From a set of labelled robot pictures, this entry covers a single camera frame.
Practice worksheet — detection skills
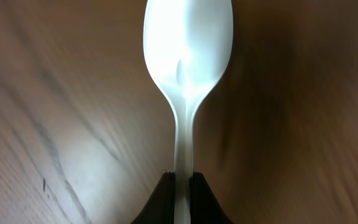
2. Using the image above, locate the white plastic spoon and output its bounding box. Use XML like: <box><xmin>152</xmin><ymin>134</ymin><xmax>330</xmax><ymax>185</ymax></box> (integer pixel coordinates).
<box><xmin>143</xmin><ymin>0</ymin><xmax>234</xmax><ymax>223</ymax></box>

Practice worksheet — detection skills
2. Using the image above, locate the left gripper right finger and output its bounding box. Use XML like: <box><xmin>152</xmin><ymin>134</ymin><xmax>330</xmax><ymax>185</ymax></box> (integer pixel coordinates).
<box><xmin>189</xmin><ymin>172</ymin><xmax>232</xmax><ymax>224</ymax></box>

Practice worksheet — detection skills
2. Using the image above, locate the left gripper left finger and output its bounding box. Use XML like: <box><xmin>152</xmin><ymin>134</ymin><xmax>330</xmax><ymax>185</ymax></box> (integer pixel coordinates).
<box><xmin>131</xmin><ymin>172</ymin><xmax>176</xmax><ymax>224</ymax></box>

